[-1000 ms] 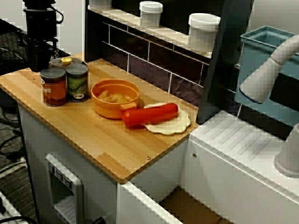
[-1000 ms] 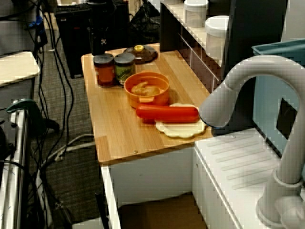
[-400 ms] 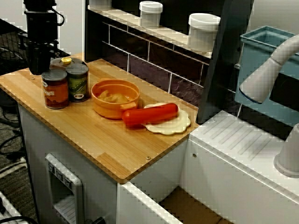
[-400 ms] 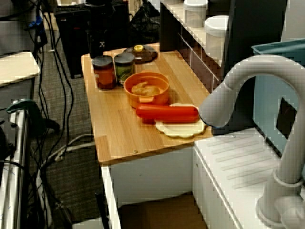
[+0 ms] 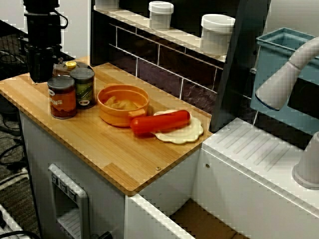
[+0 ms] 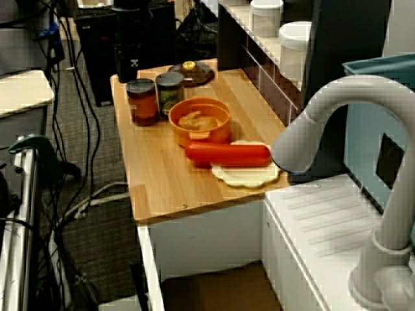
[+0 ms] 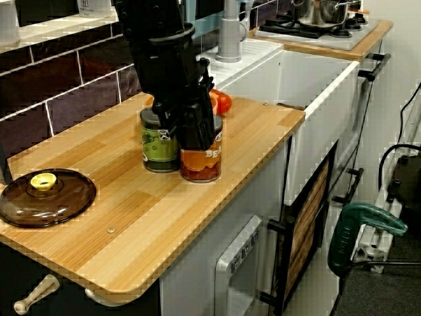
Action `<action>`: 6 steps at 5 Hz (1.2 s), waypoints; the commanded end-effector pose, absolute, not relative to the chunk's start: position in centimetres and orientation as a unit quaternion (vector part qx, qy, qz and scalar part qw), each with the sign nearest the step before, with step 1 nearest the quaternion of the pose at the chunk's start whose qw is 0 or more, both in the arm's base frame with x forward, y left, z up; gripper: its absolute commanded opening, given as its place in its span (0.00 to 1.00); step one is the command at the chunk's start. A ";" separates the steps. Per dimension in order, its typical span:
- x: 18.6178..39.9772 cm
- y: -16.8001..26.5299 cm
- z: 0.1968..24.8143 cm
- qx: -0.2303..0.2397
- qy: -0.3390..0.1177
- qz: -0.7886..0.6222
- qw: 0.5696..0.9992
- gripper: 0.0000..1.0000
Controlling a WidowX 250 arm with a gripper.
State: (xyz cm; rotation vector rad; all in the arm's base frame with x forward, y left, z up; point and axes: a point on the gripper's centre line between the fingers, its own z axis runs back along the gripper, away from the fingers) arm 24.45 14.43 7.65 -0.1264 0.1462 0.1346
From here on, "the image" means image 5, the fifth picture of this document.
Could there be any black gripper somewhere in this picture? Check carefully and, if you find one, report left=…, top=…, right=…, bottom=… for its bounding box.
left=21, top=12, right=63, bottom=83

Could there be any brown transparent lid yellow knob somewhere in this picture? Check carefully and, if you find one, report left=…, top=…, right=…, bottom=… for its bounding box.
left=52, top=61, right=93, bottom=78

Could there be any orange beans can grey lid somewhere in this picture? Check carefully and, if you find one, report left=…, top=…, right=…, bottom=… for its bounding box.
left=47, top=76, right=77, bottom=120

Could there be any orange toy pot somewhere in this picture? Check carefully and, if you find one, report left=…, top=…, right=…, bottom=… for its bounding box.
left=97, top=84, right=151, bottom=128

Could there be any green peas can grey lid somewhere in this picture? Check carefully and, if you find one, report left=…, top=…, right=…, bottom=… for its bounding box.
left=69, top=67, right=96, bottom=110

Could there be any white upright board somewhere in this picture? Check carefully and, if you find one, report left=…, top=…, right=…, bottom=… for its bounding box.
left=0, top=0, right=92, bottom=60

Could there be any beige toy food piece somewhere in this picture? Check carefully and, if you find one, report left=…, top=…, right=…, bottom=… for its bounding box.
left=104, top=96, right=139, bottom=110

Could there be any white power strip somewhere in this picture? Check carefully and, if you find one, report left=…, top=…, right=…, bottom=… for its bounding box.
left=0, top=166, right=30, bottom=190

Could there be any small white lidded jar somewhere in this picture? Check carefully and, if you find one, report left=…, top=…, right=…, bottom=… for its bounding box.
left=149, top=1, right=174, bottom=31

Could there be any red toy sausage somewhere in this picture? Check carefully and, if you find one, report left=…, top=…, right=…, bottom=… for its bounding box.
left=130, top=110, right=191, bottom=136

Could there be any grey dispenser panel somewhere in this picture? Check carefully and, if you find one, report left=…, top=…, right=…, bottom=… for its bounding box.
left=48, top=163, right=90, bottom=239

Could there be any cream shelf ledge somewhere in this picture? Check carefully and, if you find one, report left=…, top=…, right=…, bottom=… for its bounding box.
left=94, top=4, right=227, bottom=63

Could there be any cream flower-shaped plate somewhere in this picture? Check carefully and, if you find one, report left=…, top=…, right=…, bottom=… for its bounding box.
left=151, top=109, right=204, bottom=144

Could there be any large white lidded jar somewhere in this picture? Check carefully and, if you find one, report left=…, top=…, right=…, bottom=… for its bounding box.
left=200, top=14, right=236, bottom=57

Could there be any teal plastic bin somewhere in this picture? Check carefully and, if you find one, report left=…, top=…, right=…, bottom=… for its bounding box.
left=250, top=27, right=319, bottom=127

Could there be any grey toy faucet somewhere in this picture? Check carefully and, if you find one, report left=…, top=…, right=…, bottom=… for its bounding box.
left=255, top=36, right=319, bottom=191

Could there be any white toy kitchen cabinet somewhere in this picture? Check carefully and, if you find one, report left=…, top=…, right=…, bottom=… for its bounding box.
left=19, top=109, right=319, bottom=239

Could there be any dark grey upright post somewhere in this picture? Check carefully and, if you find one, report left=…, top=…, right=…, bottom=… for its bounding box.
left=211, top=0, right=272, bottom=132

